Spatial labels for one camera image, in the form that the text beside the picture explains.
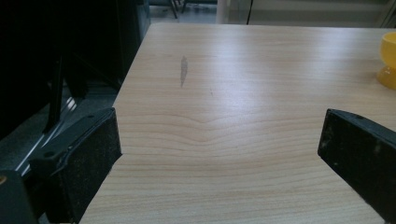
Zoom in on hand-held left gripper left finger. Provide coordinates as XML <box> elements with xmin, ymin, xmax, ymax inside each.
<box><xmin>23</xmin><ymin>106</ymin><xmax>123</xmax><ymax>224</ymax></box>

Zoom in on black chair legs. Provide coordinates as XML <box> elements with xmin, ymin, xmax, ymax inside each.
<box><xmin>148</xmin><ymin>0</ymin><xmax>218</xmax><ymax>20</ymax></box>

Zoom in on yellow plastic cup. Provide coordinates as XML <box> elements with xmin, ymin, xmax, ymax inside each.
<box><xmin>375</xmin><ymin>31</ymin><xmax>396</xmax><ymax>91</ymax></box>

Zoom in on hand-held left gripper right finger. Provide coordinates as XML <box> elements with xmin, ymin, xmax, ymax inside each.
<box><xmin>317</xmin><ymin>108</ymin><xmax>396</xmax><ymax>223</ymax></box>

